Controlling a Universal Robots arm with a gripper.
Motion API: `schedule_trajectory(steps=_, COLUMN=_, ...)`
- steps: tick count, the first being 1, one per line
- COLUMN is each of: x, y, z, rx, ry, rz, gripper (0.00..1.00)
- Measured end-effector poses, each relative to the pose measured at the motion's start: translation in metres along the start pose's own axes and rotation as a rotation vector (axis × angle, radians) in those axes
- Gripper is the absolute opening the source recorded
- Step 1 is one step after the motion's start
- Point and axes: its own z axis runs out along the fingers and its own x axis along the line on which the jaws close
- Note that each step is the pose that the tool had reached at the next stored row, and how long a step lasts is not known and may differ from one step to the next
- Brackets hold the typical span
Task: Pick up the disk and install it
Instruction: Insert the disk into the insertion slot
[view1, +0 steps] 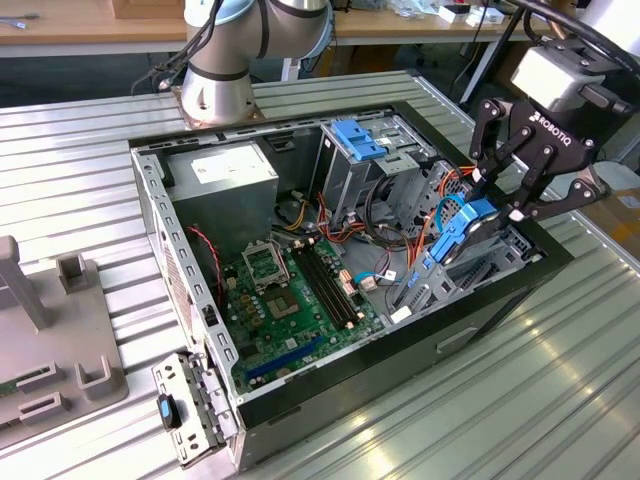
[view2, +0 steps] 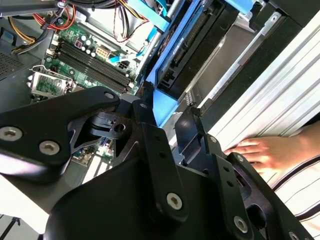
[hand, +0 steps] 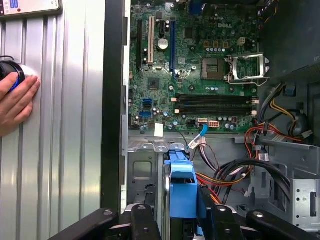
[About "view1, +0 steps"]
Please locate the black blue bracket latch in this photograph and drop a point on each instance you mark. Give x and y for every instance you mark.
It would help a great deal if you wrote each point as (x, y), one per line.
(167, 411)

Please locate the black RAM slot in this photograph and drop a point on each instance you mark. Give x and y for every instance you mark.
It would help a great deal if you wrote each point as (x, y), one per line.
(336, 284)
(322, 291)

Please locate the green RAM stick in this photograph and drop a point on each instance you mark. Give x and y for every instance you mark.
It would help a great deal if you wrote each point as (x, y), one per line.
(10, 386)

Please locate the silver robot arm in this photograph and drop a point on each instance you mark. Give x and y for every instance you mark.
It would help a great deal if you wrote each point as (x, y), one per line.
(215, 95)

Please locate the square chipset chip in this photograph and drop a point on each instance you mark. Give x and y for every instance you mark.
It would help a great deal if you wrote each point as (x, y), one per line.
(285, 308)

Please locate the cardboard box with label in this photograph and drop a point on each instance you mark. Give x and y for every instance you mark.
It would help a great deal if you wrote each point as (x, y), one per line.
(620, 225)

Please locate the grey power supply unit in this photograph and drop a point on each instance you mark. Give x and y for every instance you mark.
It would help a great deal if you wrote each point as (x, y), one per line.
(225, 200)

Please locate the grey slot bracket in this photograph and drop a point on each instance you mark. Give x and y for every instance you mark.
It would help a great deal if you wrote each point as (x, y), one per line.
(175, 375)

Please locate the CPU socket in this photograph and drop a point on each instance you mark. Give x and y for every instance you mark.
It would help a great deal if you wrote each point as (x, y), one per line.
(264, 262)

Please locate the white connector tag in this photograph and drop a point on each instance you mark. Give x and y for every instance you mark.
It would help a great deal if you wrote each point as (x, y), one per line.
(401, 316)

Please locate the blue drive bay latch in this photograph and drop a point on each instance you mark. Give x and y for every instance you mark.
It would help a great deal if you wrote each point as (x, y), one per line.
(360, 140)

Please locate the black PC case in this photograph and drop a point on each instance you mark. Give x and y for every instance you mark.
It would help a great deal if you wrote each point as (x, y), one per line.
(385, 372)

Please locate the hard disk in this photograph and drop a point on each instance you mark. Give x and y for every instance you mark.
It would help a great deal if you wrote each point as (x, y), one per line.
(460, 225)

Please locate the wooden desk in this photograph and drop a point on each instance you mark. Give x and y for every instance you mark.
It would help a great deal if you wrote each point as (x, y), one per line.
(400, 30)
(75, 30)

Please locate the small cardboard box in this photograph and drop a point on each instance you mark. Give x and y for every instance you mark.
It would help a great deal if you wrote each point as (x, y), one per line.
(145, 7)

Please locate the blue expansion slot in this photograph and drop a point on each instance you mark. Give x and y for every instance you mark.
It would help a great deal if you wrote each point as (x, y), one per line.
(285, 361)

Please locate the small white box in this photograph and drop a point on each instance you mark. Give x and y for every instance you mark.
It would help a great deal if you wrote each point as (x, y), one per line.
(487, 17)
(452, 15)

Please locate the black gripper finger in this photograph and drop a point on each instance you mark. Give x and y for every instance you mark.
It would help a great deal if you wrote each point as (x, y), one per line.
(484, 130)
(560, 205)

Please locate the grey parts rack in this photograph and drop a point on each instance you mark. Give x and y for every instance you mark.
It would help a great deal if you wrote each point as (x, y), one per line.
(60, 325)

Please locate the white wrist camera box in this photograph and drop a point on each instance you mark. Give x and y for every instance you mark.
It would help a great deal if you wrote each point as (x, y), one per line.
(550, 75)

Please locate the green motherboard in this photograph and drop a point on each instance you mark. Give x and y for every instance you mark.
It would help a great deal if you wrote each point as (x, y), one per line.
(305, 332)

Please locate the grey optical drive cage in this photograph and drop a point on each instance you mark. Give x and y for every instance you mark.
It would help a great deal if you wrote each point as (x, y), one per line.
(347, 185)

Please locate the black slanted pole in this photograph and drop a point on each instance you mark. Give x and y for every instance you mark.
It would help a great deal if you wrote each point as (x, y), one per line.
(510, 27)

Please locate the white low table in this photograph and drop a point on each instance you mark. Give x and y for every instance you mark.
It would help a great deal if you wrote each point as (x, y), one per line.
(625, 172)

